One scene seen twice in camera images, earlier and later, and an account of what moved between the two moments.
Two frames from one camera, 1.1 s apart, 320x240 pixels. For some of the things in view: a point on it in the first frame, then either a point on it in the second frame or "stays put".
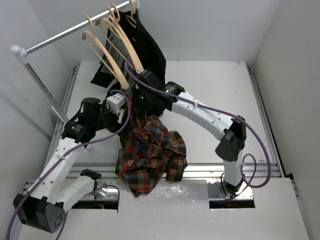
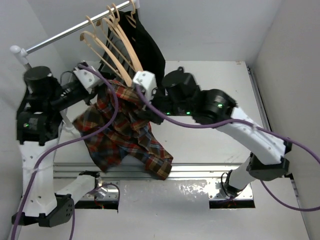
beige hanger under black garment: x=131 y=16 stays put
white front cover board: x=179 y=209 stays put
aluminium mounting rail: x=108 y=186 stays put
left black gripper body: x=116 y=122 to x=92 y=92
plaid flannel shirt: x=149 y=152 to x=131 y=131
